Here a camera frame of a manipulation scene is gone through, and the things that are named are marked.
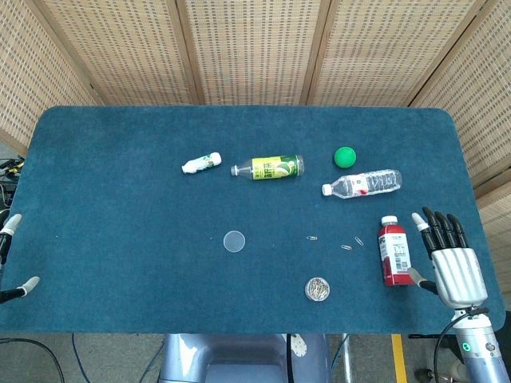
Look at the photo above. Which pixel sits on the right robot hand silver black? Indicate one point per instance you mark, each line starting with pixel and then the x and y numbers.
pixel 459 271

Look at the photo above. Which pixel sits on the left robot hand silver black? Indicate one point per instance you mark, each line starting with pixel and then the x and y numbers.
pixel 12 223

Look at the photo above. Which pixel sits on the red juice bottle white cap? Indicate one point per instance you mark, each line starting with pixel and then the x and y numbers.
pixel 395 251

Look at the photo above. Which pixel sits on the blue felt table mat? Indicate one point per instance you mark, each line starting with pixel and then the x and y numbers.
pixel 120 199

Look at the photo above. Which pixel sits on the clear water bottle white cap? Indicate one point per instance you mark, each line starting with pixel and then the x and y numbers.
pixel 359 184

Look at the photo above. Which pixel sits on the metal table leg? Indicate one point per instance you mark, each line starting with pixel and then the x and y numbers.
pixel 347 359

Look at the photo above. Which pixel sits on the round clear paper clip box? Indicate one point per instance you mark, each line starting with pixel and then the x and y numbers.
pixel 317 289

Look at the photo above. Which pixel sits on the woven bamboo screen panel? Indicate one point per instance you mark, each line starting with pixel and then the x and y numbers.
pixel 120 52
pixel 255 52
pixel 379 52
pixel 487 119
pixel 32 80

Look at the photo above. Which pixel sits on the green foam ball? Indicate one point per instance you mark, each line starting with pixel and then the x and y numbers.
pixel 344 156

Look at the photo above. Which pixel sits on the small white yogurt bottle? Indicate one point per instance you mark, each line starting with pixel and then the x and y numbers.
pixel 201 163

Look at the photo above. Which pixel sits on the empty green label tea bottle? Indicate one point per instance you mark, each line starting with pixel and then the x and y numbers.
pixel 271 167

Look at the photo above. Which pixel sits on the clear round plastic lid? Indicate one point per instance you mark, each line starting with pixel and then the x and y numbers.
pixel 234 241

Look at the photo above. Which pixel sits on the blue-grey robot torso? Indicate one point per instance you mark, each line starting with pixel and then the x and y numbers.
pixel 239 355

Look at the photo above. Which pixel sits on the white perforated bracket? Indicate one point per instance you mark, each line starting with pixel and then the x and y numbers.
pixel 298 346

